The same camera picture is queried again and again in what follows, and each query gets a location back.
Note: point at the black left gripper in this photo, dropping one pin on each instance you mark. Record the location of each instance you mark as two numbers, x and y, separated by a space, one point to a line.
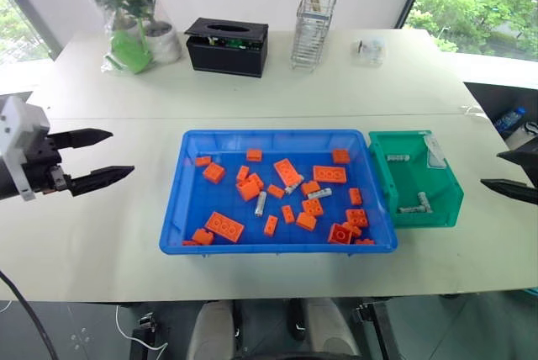
40 160

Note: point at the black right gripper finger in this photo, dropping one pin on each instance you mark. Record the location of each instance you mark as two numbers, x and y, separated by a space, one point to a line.
523 160
515 191

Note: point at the green plastic bin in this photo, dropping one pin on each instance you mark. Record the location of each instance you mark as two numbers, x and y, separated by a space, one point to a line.
416 183

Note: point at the black tissue box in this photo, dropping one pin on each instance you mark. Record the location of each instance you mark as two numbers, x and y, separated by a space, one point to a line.
227 53

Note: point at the clear water bottle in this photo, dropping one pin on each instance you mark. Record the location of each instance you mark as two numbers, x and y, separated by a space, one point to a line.
509 119

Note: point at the clear label holder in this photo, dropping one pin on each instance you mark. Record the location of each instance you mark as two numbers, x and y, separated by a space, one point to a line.
435 151

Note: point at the small orange building block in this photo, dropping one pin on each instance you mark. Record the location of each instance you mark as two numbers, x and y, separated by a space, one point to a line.
355 229
355 196
271 225
275 191
242 173
365 242
254 155
189 243
288 214
203 161

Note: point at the white plant pot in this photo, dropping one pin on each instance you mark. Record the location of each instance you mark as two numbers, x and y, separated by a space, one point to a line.
165 42

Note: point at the orange plastic building brick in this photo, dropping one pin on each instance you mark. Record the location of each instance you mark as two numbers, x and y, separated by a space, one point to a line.
225 226
286 171
330 174

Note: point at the green plant in plastic wrap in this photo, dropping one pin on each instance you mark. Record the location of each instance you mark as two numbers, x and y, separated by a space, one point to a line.
126 6

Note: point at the blue plastic bin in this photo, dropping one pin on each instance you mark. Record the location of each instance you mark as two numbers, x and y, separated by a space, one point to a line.
252 246

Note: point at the black metal table leg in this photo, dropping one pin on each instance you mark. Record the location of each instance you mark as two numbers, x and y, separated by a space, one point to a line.
143 339
378 330

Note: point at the grey rounded shape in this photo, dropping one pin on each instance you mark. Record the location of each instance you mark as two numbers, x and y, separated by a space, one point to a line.
210 330
332 326

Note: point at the black rounded shape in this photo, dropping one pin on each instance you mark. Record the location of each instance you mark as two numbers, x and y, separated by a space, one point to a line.
297 322

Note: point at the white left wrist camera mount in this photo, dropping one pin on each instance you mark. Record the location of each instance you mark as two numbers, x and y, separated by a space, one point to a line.
17 124

